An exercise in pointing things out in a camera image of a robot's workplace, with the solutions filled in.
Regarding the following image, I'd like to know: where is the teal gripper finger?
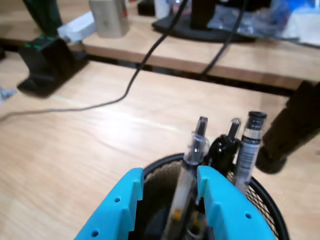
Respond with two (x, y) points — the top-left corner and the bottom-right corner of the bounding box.
(196, 165), (276, 240)
(73, 167), (145, 240)

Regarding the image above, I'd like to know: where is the black grip retractable pen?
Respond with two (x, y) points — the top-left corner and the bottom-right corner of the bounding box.
(203, 117), (243, 181)

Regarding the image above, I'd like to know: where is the black capped gel pen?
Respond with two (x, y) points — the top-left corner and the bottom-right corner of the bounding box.
(232, 111), (268, 193)

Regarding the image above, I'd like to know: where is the grey grip retractable pen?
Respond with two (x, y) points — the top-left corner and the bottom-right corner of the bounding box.
(162, 116), (210, 240)

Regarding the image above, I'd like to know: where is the black mesh pen holder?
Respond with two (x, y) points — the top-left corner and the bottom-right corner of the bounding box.
(143, 152), (291, 240)

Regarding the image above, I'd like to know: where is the dark bulky clamp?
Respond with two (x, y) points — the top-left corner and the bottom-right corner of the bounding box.
(254, 79), (320, 175)

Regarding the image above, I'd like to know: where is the pale blue crumpled tissue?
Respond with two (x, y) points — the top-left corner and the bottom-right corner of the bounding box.
(0, 86), (17, 103)

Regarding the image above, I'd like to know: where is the black stand with green marks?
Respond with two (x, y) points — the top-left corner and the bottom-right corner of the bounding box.
(16, 35), (91, 98)

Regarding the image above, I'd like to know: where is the black monitor stand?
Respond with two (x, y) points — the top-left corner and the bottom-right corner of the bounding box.
(151, 0), (257, 43)

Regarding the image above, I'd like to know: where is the white rectangular box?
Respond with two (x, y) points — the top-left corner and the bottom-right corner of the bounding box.
(56, 11), (97, 43)

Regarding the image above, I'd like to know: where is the beige metal canister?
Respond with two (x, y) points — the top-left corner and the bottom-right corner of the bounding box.
(88, 0), (131, 39)

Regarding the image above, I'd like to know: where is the clear plastic bag heap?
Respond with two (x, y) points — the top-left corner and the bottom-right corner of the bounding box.
(207, 0), (301, 38)

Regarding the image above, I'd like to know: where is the small black box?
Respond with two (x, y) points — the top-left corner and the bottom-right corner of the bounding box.
(137, 0), (156, 16)

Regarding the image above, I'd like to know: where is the dark green object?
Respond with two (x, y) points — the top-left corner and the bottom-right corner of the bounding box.
(22, 0), (63, 36)

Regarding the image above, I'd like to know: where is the black grey desk cable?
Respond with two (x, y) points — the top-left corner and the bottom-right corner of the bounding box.
(0, 0), (188, 122)

